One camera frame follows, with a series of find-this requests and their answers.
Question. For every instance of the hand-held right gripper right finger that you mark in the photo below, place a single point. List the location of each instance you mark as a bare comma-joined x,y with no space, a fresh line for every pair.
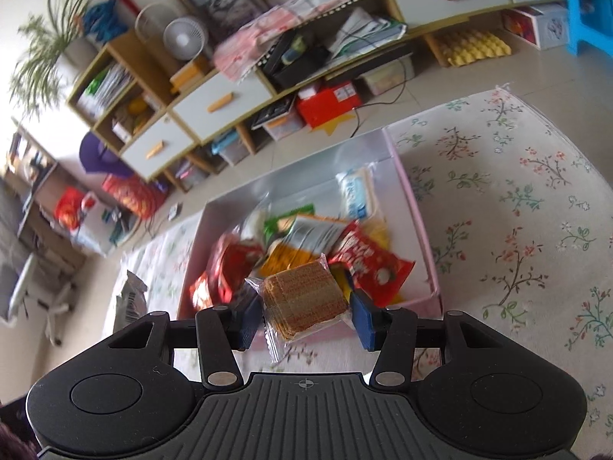
365,321

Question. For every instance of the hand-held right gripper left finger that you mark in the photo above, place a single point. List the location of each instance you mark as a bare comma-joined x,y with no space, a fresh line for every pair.
249,321

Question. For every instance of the clear cracker packet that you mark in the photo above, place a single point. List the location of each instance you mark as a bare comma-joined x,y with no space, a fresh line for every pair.
301,297

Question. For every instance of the green snack packet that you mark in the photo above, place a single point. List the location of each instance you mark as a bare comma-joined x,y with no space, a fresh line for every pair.
275,224

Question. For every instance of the pink cardboard box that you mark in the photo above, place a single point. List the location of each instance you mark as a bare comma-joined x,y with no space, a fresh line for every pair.
416,220

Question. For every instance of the red white snack packet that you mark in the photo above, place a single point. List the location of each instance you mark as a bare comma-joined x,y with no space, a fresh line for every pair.
373,268

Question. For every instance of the red crinkled snack packet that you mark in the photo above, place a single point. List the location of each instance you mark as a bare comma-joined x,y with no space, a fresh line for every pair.
225,263

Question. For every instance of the orange yellow snack packet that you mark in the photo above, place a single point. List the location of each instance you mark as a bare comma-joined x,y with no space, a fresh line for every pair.
282,261

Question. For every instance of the grey white snack packet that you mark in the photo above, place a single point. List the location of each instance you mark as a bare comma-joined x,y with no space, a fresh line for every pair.
311,235

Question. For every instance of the white barcode snack packet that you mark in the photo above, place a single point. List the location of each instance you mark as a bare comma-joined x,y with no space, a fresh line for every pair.
129,306

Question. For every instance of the white blue snack packet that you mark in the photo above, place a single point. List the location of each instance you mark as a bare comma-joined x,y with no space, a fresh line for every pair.
357,194

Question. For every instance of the small white gadget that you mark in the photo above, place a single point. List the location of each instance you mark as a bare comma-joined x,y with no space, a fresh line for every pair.
175,212

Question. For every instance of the clear storage bin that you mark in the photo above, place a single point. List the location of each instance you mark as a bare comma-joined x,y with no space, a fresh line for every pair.
285,129
383,79
191,177

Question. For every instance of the red patterned bag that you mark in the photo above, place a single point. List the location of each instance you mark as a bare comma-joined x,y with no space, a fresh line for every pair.
134,196

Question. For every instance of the blue lid storage bin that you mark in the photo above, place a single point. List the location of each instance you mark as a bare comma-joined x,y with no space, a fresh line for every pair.
232,151

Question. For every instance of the floral bedsheet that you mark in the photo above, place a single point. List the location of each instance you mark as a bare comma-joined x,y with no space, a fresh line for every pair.
503,191

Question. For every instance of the red snack bag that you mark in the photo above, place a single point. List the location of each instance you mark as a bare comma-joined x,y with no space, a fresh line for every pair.
72,208

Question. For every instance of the wooden shelf cabinet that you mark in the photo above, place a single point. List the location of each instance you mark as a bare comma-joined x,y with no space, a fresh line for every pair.
191,110

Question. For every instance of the red box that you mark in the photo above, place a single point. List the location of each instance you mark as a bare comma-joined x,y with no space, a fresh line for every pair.
325,105

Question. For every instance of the purple cap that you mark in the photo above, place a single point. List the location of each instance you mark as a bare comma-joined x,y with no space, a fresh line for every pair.
96,158

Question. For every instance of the yellow cardboard box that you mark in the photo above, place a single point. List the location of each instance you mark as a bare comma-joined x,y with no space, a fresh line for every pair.
189,76

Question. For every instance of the wooden desk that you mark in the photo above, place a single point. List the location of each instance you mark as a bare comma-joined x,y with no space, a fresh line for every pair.
28,187

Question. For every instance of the black device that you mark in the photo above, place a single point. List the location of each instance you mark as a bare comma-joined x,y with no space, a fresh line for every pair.
306,67

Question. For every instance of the pink floral cloth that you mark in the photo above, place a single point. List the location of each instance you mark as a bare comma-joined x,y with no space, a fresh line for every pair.
239,52

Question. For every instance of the stack of books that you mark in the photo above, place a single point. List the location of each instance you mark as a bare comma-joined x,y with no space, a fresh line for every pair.
108,88

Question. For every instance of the pile of papers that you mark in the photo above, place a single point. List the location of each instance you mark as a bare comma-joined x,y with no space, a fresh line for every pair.
364,33

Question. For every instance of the white desk fan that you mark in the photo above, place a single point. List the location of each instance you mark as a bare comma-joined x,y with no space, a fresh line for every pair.
186,38

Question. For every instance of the yellow egg tray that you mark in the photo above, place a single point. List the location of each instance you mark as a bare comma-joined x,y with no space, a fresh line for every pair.
474,48

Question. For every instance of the framed cat picture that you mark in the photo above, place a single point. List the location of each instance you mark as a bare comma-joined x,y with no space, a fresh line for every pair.
225,0

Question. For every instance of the white decorated box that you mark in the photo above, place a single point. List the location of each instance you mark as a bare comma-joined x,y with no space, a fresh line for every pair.
550,28

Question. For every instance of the green potted plant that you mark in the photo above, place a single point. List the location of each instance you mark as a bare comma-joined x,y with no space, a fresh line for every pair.
48,38

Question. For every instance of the blue plastic stool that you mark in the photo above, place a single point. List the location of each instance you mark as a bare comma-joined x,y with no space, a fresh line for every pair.
574,9

